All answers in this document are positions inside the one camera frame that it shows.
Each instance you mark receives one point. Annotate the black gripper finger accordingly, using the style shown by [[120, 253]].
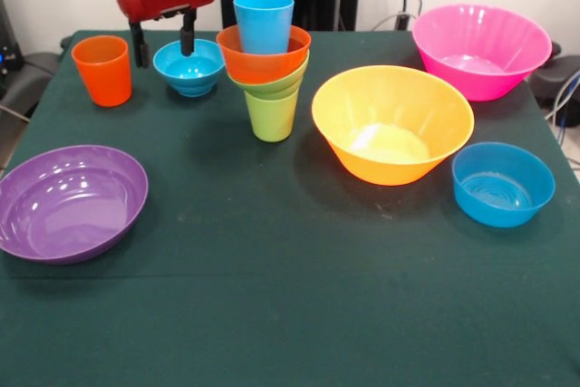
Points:
[[187, 35], [140, 47]]

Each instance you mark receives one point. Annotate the orange round bowl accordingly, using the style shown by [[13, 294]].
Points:
[[254, 70]]

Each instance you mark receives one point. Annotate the blue plastic cup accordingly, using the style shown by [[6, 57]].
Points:
[[263, 29]]

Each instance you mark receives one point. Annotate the green stepped bowl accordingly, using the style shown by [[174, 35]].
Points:
[[276, 85]]

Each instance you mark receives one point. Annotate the light blue stepped bowl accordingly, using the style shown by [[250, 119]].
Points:
[[190, 72]]

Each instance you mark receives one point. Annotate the orange plastic cup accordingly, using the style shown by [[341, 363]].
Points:
[[106, 79]]

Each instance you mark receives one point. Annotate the green plastic cup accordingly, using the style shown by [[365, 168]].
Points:
[[272, 119]]

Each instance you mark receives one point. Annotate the black computer case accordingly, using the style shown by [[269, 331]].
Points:
[[9, 51]]

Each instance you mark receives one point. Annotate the large purple bowl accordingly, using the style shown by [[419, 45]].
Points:
[[68, 206]]

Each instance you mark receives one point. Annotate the black power adapter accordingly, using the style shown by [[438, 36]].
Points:
[[402, 21]]

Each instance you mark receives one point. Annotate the large yellow-orange bowl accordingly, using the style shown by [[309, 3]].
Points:
[[389, 110]]

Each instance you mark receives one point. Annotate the large pink bowl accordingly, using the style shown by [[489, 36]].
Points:
[[480, 42]]

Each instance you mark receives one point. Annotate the dark green tablecloth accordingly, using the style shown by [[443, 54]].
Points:
[[317, 314]]

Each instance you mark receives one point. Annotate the blue round bowl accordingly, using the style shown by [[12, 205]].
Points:
[[503, 196]]

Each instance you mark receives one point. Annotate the black equipment base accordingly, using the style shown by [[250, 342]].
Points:
[[559, 76]]

